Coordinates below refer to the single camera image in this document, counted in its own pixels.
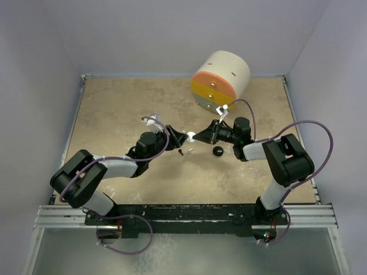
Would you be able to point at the aluminium frame rail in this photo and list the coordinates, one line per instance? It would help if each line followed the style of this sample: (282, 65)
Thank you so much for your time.
(300, 216)

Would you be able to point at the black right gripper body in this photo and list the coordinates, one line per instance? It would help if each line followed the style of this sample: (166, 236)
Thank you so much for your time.
(224, 134)

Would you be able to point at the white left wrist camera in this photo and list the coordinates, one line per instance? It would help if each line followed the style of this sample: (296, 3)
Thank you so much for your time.
(153, 120)

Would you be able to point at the white earbud charging case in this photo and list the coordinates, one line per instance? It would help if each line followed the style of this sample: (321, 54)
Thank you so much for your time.
(190, 138)

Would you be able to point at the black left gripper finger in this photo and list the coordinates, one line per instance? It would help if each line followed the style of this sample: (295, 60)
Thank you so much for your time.
(178, 142)
(175, 136)

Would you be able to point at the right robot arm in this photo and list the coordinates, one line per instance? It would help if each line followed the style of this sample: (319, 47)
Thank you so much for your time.
(288, 161)

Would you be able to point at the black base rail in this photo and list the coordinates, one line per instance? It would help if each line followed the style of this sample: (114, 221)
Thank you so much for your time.
(235, 219)

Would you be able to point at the black earbud charging case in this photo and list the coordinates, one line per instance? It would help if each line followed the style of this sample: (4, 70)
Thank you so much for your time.
(218, 151)

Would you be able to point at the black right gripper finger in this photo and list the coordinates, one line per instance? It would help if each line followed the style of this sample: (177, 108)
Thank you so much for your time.
(207, 132)
(204, 139)

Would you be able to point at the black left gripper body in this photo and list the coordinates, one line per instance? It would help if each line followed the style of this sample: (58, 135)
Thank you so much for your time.
(160, 143)

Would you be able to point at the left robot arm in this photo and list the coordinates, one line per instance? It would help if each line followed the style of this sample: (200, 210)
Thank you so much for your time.
(77, 180)

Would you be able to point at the round white drawer cabinet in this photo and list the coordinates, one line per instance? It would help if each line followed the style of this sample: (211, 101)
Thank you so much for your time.
(220, 80)

